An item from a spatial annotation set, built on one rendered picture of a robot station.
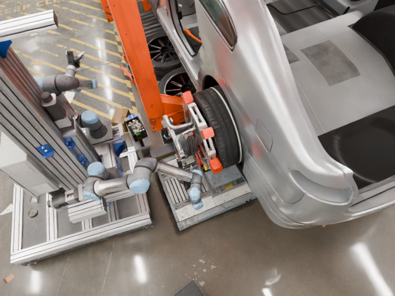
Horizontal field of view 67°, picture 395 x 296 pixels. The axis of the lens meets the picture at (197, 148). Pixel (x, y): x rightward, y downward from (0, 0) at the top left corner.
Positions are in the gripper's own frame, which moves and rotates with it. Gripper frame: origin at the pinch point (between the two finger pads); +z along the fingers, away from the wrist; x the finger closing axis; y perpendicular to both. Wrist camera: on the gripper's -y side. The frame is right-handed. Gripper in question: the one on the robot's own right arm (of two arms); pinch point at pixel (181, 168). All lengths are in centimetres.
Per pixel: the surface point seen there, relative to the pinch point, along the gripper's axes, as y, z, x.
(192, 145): 19.7, 3.7, -12.2
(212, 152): 13.5, -4.4, -24.2
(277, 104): 85, -33, -49
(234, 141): 19.8, -5.6, -41.2
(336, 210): 48, -83, -61
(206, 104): 35, 23, -32
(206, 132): 31.9, 2.1, -23.3
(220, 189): -65, -1, -31
